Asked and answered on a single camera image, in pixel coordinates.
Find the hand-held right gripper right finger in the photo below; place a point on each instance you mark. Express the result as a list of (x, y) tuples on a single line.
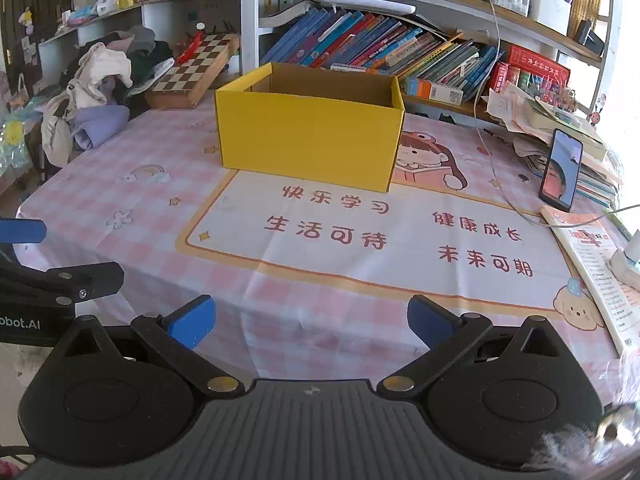
[(430, 321)]

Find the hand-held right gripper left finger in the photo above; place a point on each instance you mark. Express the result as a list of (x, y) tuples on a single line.
[(192, 321)]

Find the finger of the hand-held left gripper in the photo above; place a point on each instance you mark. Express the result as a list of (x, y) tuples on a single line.
[(22, 231), (90, 280)]

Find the yellow cardboard box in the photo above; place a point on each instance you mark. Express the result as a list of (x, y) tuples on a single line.
[(300, 130)]

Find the white red printed booklet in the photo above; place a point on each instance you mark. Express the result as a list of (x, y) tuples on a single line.
[(595, 270)]

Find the pile of clothes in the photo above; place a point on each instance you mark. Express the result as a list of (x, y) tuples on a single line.
[(100, 75)]

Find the standing black smartphone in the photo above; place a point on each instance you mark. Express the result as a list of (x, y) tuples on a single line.
[(560, 170)]

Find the white power strip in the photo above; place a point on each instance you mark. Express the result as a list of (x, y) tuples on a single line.
[(625, 267)]

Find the white plugged-in charger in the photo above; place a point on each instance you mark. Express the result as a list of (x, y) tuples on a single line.
[(635, 245)]

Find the wooden chessboard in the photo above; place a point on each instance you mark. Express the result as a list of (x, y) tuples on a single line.
[(190, 77)]

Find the pile of papers and books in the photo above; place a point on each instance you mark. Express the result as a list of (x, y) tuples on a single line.
[(535, 120)]

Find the blue orange white carton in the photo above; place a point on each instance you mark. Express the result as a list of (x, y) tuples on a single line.
[(432, 91)]

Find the red plastic toy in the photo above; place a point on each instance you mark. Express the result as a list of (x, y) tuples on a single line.
[(191, 47)]

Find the small red box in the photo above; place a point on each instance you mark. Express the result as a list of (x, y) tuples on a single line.
[(497, 77)]

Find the white side shelf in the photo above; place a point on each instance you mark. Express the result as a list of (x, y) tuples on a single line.
[(165, 15)]

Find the dried flower bunch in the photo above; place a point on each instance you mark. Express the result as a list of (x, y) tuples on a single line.
[(560, 96)]

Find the white orange toothbrush carton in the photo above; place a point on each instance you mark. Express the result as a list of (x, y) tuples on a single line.
[(350, 67)]

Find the large red box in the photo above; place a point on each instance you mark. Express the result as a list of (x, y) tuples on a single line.
[(537, 65)]

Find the row of colourful books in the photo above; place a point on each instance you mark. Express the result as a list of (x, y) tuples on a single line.
[(350, 40)]

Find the white light bar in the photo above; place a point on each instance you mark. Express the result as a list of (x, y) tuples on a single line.
[(365, 4)]

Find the small black device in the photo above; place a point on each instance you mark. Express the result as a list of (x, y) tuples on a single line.
[(590, 37)]

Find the white pen holder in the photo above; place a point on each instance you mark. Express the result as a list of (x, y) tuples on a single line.
[(550, 10)]

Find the white frame wooden bookshelf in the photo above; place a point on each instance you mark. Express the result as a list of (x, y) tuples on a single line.
[(248, 20)]

